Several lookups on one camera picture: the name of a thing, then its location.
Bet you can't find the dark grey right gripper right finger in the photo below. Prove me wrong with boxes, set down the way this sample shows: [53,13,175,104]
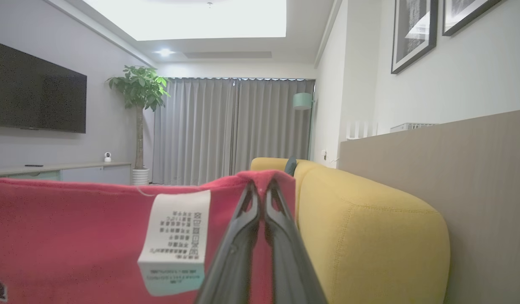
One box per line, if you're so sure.
[265,179,328,304]

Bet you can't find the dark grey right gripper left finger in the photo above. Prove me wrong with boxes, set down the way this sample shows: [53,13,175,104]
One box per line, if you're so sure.
[195,181,260,304]

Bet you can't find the red t-shirt with white label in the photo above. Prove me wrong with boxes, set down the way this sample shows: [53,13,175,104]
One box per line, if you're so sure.
[0,170,296,304]

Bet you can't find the yellow and grey sofa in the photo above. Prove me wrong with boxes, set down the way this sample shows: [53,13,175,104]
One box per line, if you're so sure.
[294,160,450,304]

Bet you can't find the yellow sofa armrest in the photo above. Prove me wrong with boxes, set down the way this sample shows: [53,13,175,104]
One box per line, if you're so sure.
[250,157,290,172]

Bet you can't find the white ribbed plant pot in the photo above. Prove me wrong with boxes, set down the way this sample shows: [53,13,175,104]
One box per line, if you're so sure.
[132,168,150,186]

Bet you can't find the white ribbed upright object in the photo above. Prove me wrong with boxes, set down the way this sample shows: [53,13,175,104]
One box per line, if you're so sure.
[346,120,378,140]

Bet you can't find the grey green television cabinet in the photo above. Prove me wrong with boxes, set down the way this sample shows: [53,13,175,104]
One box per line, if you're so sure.
[0,162,131,185]

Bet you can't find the teal shade floor lamp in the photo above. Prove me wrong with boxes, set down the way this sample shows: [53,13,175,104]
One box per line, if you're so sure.
[293,93,316,161]

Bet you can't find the white slotted box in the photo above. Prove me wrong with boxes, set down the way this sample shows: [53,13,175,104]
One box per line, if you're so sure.
[390,122,438,133]

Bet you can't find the green leafy indoor tree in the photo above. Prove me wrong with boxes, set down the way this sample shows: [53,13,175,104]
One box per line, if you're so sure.
[107,65,171,170]

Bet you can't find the beige wooden partition panel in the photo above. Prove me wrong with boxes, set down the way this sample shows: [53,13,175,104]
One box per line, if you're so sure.
[339,109,520,304]

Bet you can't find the black flat screen television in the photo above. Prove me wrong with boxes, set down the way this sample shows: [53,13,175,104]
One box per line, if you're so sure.
[0,39,87,134]

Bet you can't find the black framed wall picture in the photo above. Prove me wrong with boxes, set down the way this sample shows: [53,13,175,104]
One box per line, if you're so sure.
[391,0,438,75]
[442,0,503,36]

